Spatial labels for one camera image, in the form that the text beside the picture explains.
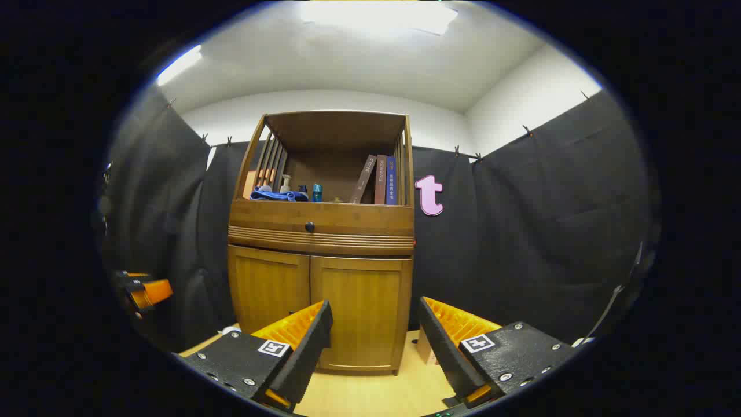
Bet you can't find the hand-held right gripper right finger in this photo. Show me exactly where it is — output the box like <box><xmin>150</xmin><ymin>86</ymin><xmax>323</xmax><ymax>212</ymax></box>
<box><xmin>418</xmin><ymin>297</ymin><xmax>579</xmax><ymax>409</ymax></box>

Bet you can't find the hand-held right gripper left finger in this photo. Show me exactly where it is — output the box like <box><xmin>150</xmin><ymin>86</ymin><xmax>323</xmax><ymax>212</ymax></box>
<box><xmin>174</xmin><ymin>299</ymin><xmax>334</xmax><ymax>413</ymax></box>

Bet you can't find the wooden shoe cabinet door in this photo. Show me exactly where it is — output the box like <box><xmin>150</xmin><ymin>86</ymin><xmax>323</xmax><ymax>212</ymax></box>
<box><xmin>310</xmin><ymin>255</ymin><xmax>414</xmax><ymax>372</ymax></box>
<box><xmin>229</xmin><ymin>245</ymin><xmax>311</xmax><ymax>335</ymax></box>

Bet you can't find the wooden double-door shoe cabinet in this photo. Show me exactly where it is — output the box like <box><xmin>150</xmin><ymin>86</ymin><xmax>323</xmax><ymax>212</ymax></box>
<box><xmin>227</xmin><ymin>110</ymin><xmax>416</xmax><ymax>376</ymax></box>

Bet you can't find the blue cloth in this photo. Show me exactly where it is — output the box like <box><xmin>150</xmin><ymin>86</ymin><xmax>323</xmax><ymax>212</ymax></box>
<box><xmin>250</xmin><ymin>188</ymin><xmax>309</xmax><ymax>202</ymax></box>

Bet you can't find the ceiling light panel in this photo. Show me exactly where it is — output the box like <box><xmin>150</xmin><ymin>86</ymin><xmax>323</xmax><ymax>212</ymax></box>
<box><xmin>301</xmin><ymin>0</ymin><xmax>458</xmax><ymax>35</ymax></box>
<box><xmin>156</xmin><ymin>45</ymin><xmax>203</xmax><ymax>86</ymax></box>

